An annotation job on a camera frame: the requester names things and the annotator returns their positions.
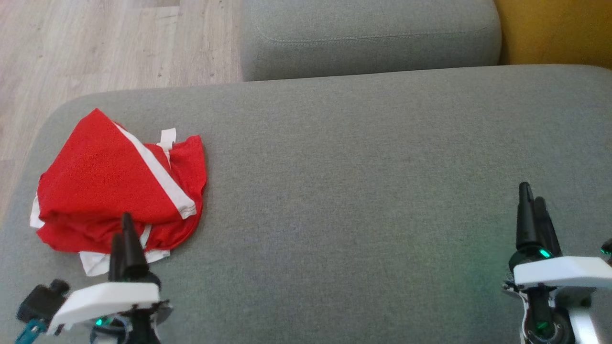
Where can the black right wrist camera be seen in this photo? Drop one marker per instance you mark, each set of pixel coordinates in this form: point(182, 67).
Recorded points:
point(607, 246)

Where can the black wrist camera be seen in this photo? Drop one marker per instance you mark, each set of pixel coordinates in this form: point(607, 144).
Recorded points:
point(40, 301)
point(607, 246)

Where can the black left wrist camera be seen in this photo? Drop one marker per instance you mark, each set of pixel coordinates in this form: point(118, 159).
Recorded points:
point(40, 301)

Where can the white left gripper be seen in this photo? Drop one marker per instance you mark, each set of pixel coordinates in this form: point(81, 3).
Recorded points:
point(105, 298)

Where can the red shorts white side stripe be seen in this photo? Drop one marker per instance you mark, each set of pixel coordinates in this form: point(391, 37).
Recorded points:
point(105, 172)

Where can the red jersey number 23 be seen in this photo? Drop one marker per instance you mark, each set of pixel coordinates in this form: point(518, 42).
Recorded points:
point(187, 162)

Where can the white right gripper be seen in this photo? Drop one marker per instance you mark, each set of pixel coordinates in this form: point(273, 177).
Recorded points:
point(559, 271)

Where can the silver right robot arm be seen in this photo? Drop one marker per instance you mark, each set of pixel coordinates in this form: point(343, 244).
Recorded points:
point(584, 325)

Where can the large grey sofa seat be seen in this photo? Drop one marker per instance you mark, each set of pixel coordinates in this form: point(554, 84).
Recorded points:
point(358, 167)

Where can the yellow sofa back cushion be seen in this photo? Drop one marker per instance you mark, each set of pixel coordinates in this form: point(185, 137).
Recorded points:
point(554, 28)

